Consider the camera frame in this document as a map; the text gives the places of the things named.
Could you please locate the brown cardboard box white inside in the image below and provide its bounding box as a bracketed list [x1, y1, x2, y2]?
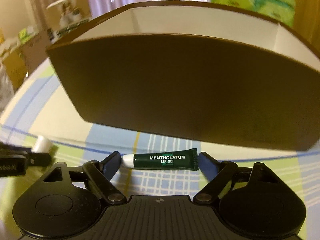
[47, 1, 319, 151]

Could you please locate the white product box with photo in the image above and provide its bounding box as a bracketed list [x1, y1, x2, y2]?
[46, 0, 92, 40]

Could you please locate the green lip gel tube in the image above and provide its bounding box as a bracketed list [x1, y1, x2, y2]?
[121, 148, 199, 171]

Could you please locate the brown cardboard carton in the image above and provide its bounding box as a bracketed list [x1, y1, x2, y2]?
[1, 31, 51, 91]

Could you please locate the small white cylinder bottle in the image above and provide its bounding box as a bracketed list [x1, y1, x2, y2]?
[31, 135, 53, 153]

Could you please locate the crumpled plastic bag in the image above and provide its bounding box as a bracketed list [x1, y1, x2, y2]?
[0, 64, 14, 113]

